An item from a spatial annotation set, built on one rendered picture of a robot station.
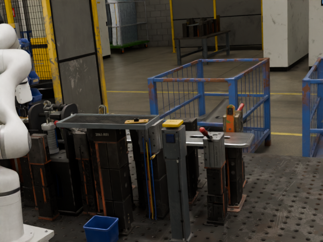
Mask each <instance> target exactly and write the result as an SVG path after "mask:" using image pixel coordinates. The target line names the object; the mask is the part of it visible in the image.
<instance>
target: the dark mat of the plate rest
mask: <svg viewBox="0 0 323 242"><path fill-rule="evenodd" d="M134 118H139V120H144V119H148V120H149V121H151V120H152V119H154V118H155V117H136V116H79V115H75V116H73V117H71V118H69V119H67V120H65V121H63V122H62V123H101V124H125V121H127V120H134ZM149 121H148V122H149ZM146 123H147V122H146ZM146 123H129V124H140V125H145V124H146Z"/></svg>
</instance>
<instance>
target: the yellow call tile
mask: <svg viewBox="0 0 323 242"><path fill-rule="evenodd" d="M181 124H183V120H167V121H166V122H164V123H163V124H162V126H163V127H170V128H176V127H179V126H180V125H181Z"/></svg>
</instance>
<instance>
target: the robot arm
mask: <svg viewBox="0 0 323 242"><path fill-rule="evenodd" d="M31 69H32V59H31V56H30V55H29V54H28V53H27V52H26V51H24V50H21V47H20V44H19V40H18V37H17V34H16V32H15V30H14V28H13V27H12V26H10V25H9V24H0V122H2V123H3V124H5V125H0V159H11V158H19V157H23V156H25V155H26V154H27V153H28V152H29V151H30V149H31V137H30V133H29V132H28V129H27V128H26V126H25V125H24V123H23V122H22V120H21V119H20V118H19V116H18V114H17V112H16V108H15V107H17V108H18V109H19V110H20V116H21V117H26V115H28V112H29V110H28V107H29V103H30V102H31V100H32V94H31V90H30V86H29V83H28V82H27V81H28V78H27V77H28V75H29V74H30V72H31ZM33 237H34V231H33V230H32V228H30V227H28V226H24V225H23V214H22V203H21V191H20V181H19V176H18V173H17V172H16V171H14V170H12V169H8V168H5V167H2V166H0V242H29V241H31V240H32V239H33Z"/></svg>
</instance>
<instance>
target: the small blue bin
mask: <svg viewBox="0 0 323 242"><path fill-rule="evenodd" d="M118 221H119V219H118V218H115V217H106V216H93V217H92V218H91V219H90V220H89V221H88V222H87V223H86V224H85V225H84V226H83V229H84V230H85V235H86V240H87V242H117V241H118V239H119V237H118V235H119V229H118Z"/></svg>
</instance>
